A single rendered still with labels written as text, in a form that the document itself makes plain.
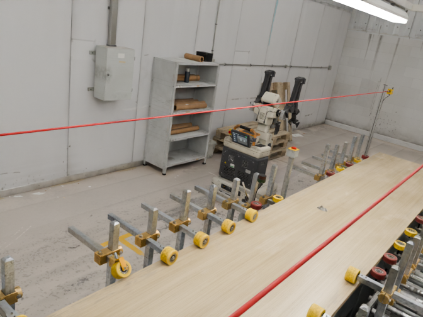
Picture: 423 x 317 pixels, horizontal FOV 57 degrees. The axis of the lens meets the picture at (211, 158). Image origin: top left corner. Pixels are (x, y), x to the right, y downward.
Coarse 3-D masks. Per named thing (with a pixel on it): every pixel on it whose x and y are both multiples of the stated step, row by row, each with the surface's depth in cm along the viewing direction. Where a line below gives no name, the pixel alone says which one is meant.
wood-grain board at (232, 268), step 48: (336, 192) 326; (384, 192) 343; (240, 240) 229; (288, 240) 238; (336, 240) 247; (384, 240) 257; (144, 288) 177; (192, 288) 182; (240, 288) 187; (288, 288) 193; (336, 288) 199
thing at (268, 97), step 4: (268, 92) 477; (264, 96) 476; (268, 96) 474; (272, 96) 471; (276, 96) 469; (264, 100) 474; (268, 100) 471; (272, 100) 468; (276, 100) 468; (280, 100) 475; (276, 104) 471
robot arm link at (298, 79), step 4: (296, 80) 466; (300, 80) 465; (296, 84) 467; (296, 88) 467; (292, 92) 470; (296, 92) 471; (292, 96) 470; (292, 100) 470; (288, 104) 478; (292, 104) 471; (284, 108) 475; (292, 108) 470; (292, 112) 474
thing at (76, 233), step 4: (68, 228) 205; (72, 228) 204; (76, 228) 204; (72, 232) 202; (76, 232) 201; (80, 232) 201; (76, 236) 201; (80, 236) 198; (84, 236) 198; (88, 236) 199; (80, 240) 199; (84, 240) 196; (88, 240) 196; (92, 240) 196; (84, 244) 197; (88, 244) 194; (92, 244) 193; (96, 244) 194; (92, 248) 193; (96, 248) 190; (100, 248) 190; (108, 256) 186; (108, 260) 185
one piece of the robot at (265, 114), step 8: (256, 104) 478; (256, 112) 478; (264, 112) 471; (272, 112) 465; (256, 120) 478; (264, 120) 471; (272, 120) 480; (264, 128) 479; (264, 136) 482; (264, 144) 483
